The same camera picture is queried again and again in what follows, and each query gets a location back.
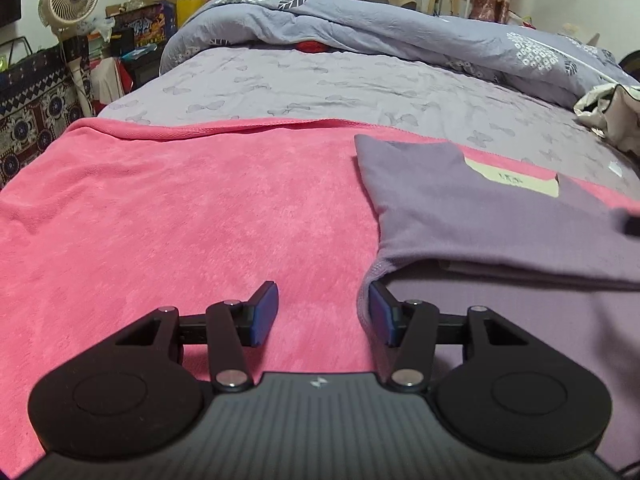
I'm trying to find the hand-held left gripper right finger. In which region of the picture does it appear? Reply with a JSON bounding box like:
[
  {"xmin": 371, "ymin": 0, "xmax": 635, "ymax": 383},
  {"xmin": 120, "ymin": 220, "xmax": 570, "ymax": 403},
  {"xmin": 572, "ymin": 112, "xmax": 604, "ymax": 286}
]
[{"xmin": 367, "ymin": 280, "xmax": 532, "ymax": 394}]

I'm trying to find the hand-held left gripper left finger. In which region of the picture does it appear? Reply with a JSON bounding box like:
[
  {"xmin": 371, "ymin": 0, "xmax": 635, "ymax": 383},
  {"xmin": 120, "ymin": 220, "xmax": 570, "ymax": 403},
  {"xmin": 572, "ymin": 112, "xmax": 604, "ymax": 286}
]
[{"xmin": 112, "ymin": 281, "xmax": 279, "ymax": 394}]

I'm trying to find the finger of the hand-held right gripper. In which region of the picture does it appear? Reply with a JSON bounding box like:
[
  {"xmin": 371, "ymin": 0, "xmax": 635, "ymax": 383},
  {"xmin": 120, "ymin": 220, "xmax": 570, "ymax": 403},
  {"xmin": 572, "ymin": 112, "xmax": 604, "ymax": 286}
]
[{"xmin": 612, "ymin": 209, "xmax": 640, "ymax": 237}]

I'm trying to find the purple sweatshirt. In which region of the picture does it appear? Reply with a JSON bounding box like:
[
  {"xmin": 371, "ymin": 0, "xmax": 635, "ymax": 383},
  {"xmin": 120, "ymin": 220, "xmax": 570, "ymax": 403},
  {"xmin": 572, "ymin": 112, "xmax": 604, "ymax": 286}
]
[{"xmin": 356, "ymin": 134, "xmax": 640, "ymax": 466}]

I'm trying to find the cream cloth with black trim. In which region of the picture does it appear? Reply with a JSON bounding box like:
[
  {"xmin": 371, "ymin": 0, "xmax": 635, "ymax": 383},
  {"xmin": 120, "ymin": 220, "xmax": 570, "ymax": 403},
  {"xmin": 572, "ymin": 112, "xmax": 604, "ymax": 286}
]
[{"xmin": 574, "ymin": 82, "xmax": 640, "ymax": 161}]

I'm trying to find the pink fleece blanket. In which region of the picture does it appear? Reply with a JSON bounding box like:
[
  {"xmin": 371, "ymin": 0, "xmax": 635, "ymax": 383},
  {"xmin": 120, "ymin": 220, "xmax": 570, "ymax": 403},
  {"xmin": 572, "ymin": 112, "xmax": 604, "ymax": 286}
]
[{"xmin": 0, "ymin": 117, "xmax": 640, "ymax": 478}]

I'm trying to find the grey butterfly print bed sheet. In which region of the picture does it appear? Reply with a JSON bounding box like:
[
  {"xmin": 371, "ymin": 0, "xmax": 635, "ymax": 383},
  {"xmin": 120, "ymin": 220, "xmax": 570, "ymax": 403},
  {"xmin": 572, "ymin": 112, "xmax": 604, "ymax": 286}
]
[{"xmin": 97, "ymin": 47, "xmax": 640, "ymax": 196}]

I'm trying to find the white and red garment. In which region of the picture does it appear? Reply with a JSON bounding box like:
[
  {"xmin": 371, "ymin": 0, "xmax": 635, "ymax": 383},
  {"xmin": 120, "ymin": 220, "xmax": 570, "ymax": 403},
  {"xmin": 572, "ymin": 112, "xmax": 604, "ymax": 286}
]
[{"xmin": 92, "ymin": 57, "xmax": 126, "ymax": 104}]

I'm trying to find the grey floral print duvet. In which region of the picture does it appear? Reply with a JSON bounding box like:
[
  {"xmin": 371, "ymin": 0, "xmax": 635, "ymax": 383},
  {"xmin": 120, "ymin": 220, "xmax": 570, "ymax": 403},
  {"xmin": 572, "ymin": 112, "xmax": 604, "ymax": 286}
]
[{"xmin": 160, "ymin": 0, "xmax": 640, "ymax": 108}]

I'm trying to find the colourful printed box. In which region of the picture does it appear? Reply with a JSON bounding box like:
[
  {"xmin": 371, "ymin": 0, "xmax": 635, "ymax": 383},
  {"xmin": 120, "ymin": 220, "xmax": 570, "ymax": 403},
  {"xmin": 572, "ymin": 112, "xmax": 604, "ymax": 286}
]
[{"xmin": 106, "ymin": 2, "xmax": 177, "ymax": 58}]

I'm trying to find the yellow bag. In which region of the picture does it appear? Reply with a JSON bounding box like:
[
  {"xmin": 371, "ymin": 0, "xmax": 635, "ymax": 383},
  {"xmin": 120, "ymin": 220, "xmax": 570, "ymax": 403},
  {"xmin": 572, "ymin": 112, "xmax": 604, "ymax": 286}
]
[{"xmin": 176, "ymin": 0, "xmax": 208, "ymax": 27}]

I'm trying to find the patterned fabric storage bag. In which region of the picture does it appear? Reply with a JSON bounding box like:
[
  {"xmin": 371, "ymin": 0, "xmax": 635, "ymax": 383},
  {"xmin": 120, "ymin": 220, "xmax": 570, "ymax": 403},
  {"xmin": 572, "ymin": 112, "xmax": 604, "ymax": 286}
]
[{"xmin": 0, "ymin": 42, "xmax": 93, "ymax": 191}]

